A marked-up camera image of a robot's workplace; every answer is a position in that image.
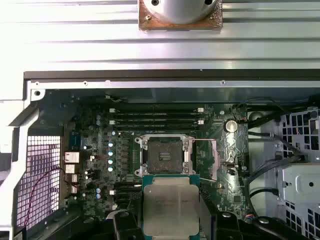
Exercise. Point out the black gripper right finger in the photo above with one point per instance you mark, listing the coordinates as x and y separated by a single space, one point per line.
225 227

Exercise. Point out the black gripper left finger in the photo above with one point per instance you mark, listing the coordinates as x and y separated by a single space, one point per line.
127 227

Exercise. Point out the thin metal locking lever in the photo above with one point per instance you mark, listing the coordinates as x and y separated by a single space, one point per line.
211 201

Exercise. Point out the silver CPU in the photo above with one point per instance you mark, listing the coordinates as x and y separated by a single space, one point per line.
172 202

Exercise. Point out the metal socket cover frame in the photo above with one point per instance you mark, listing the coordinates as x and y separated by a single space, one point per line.
216 160

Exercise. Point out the black RAM slot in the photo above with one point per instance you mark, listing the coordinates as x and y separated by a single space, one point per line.
155 128
155 123
128 195
155 111
155 117
128 186

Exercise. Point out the CPU socket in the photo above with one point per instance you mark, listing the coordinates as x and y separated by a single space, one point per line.
163 155

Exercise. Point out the green motherboard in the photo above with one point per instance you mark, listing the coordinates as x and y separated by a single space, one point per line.
226 192

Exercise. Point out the blue topped capacitor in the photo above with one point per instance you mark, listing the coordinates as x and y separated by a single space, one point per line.
110 169
110 161
110 144
110 153

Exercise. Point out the silver port block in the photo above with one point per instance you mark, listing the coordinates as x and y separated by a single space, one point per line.
72 157
70 168

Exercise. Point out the silver drive cage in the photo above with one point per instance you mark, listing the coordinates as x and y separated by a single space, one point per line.
300 180

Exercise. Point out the blue port connector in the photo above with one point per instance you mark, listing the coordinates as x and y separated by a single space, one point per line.
77 139

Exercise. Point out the round coin battery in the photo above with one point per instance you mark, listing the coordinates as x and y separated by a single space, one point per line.
231 126

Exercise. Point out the black open PC case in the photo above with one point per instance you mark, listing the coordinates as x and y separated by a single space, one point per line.
150 75

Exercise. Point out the brown square base plate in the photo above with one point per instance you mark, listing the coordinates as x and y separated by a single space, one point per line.
143 22

